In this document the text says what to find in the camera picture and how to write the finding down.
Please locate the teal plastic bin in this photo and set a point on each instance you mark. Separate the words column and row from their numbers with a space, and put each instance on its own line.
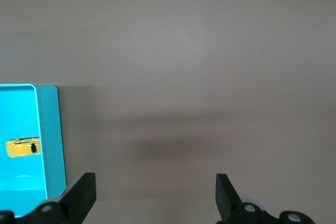
column 50, row 129

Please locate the brown table cover mat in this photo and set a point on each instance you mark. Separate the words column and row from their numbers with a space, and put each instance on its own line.
column 183, row 51

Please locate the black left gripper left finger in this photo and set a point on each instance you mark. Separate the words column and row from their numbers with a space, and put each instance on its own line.
column 68, row 208

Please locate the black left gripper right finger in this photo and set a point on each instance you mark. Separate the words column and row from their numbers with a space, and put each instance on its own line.
column 236, row 212

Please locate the yellow beetle toy car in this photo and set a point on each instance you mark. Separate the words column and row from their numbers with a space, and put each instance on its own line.
column 21, row 149

